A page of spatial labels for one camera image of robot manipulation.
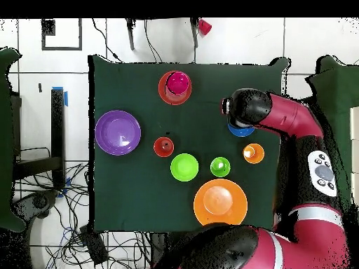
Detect orange bowl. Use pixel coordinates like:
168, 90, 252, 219
158, 70, 194, 106

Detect pink cup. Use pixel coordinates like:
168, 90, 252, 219
165, 71, 192, 96

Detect green bowl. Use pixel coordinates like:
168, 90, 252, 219
170, 153, 200, 182

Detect orange cup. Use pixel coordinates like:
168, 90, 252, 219
153, 136, 175, 158

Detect green cup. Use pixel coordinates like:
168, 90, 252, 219
210, 156, 232, 178

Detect dark green tablecloth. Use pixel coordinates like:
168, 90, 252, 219
88, 54, 291, 234

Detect blue bowl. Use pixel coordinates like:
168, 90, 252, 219
227, 123, 256, 138

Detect large yellow bowl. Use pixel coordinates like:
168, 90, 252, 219
193, 178, 249, 227

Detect purple bowl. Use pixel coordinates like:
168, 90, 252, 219
94, 109, 142, 157

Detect yellow cup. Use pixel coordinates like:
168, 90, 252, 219
242, 143, 265, 165

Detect black stand leg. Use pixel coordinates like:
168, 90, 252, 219
189, 18, 201, 48
126, 18, 136, 51

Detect long black beam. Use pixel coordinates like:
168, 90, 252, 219
50, 88, 66, 190

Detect red cup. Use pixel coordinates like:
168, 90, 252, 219
198, 18, 213, 36

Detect black power box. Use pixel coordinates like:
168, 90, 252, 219
79, 225, 109, 266

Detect short black beam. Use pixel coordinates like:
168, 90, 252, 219
13, 156, 61, 180

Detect gray black machine base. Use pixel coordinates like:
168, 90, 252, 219
12, 189, 60, 222

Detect green cloth side table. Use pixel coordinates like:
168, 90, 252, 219
305, 55, 359, 214
0, 47, 26, 233

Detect white boxes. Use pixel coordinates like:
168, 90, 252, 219
348, 106, 359, 197

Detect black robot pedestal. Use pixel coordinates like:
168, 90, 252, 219
149, 231, 169, 269

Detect thin black cable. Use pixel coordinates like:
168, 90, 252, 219
144, 19, 163, 64
91, 18, 123, 63

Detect black square frame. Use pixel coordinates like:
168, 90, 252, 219
41, 18, 83, 51

